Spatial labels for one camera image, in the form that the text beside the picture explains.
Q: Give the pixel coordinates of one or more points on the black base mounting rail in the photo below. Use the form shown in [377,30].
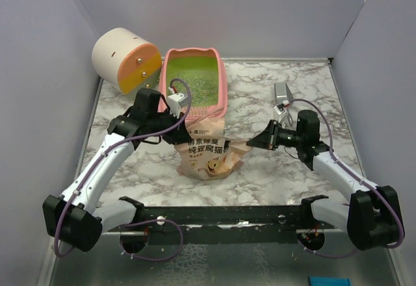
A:
[221,224]

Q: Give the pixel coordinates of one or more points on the clear plastic litter scoop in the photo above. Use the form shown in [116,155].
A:
[281,92]

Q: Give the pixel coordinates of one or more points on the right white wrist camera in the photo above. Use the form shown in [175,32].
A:
[282,114]

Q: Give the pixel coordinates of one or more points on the beige cat litter bag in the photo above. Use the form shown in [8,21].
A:
[210,155]

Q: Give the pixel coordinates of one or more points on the green litter granules pile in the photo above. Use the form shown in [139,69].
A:
[203,85]

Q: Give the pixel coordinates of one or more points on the pink green litter box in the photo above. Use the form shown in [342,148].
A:
[195,58]

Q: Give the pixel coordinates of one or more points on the blue object at bottom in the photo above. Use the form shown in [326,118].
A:
[326,281]

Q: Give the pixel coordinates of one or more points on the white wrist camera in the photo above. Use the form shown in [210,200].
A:
[176,102]
[282,114]

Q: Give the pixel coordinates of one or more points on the cream orange cylindrical container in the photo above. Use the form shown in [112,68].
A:
[126,61]

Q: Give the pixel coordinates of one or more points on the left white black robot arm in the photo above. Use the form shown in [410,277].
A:
[73,217]

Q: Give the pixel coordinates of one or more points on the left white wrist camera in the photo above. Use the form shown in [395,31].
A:
[176,102]

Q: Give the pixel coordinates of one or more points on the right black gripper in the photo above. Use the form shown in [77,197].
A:
[268,138]

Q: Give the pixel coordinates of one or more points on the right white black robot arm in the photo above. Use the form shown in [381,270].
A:
[372,216]

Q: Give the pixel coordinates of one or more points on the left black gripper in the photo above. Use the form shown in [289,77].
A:
[179,135]

